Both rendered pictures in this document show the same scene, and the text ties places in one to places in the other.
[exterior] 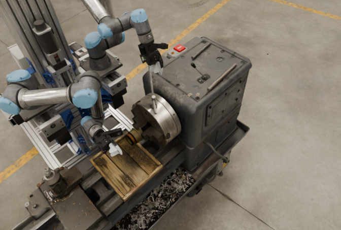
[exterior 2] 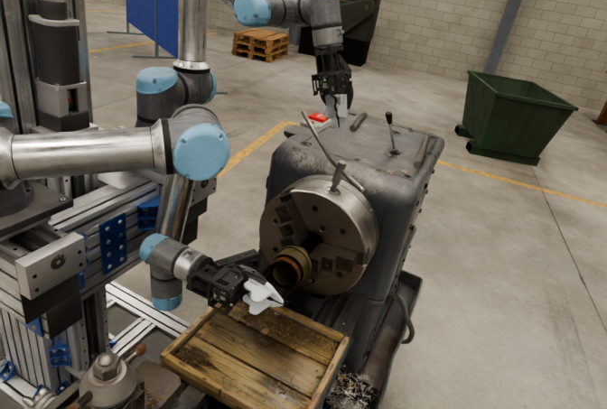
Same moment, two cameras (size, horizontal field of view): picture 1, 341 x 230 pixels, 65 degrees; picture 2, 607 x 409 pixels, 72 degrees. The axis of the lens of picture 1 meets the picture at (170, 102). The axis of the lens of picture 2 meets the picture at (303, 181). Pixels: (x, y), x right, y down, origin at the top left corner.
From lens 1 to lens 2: 0.90 m
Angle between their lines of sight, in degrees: 31
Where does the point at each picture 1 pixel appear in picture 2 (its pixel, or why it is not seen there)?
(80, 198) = not seen: outside the picture
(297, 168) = (478, 358)
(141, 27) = (332, 8)
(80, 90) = (200, 125)
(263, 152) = (417, 340)
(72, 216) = not seen: outside the picture
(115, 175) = (245, 383)
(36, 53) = (17, 82)
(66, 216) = not seen: outside the picture
